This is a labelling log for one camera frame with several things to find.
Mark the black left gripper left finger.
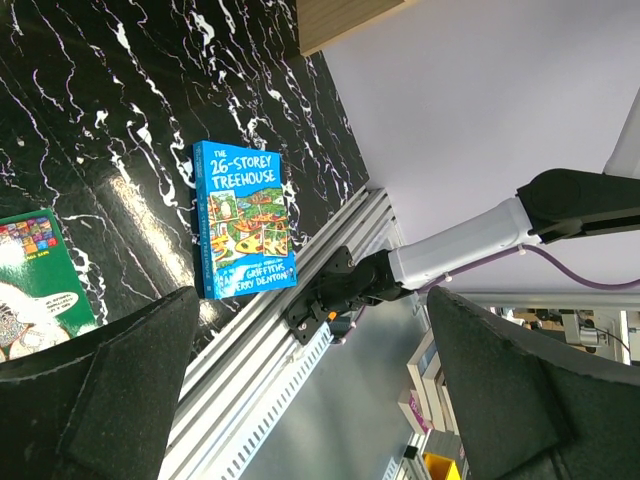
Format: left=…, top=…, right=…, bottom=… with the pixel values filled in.
left=1, top=287, right=199, bottom=479

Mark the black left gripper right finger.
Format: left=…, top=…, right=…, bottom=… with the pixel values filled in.
left=426, top=287, right=639, bottom=479

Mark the blue 26-storey treehouse book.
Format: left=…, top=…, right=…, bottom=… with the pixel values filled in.
left=193, top=140, right=297, bottom=300

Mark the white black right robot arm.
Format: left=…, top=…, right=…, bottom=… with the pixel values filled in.
left=311, top=102, right=639, bottom=312

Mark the green paperback book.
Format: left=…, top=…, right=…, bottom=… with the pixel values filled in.
left=1, top=209, right=98, bottom=362

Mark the wooden bookshelf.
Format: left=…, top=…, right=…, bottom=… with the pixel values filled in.
left=295, top=0, right=416, bottom=56

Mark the aluminium mounting rail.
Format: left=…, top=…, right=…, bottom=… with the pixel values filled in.
left=159, top=185, right=401, bottom=480

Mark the slotted cable duct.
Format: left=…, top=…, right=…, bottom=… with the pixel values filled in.
left=193, top=325, right=333, bottom=479

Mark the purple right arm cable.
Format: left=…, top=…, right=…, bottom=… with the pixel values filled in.
left=349, top=243, right=640, bottom=331

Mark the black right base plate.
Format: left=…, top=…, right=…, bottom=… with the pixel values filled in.
left=283, top=246, right=355, bottom=345

